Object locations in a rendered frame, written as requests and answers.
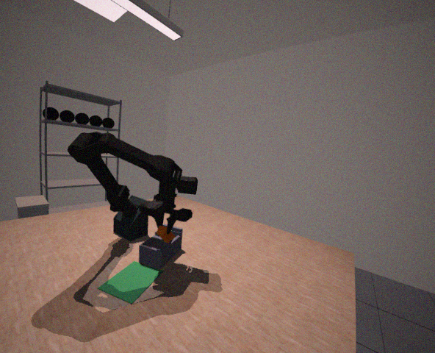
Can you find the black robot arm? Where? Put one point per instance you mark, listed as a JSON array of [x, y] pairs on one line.
[[87, 149]]

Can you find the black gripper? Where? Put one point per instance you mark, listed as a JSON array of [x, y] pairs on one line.
[[180, 215]]

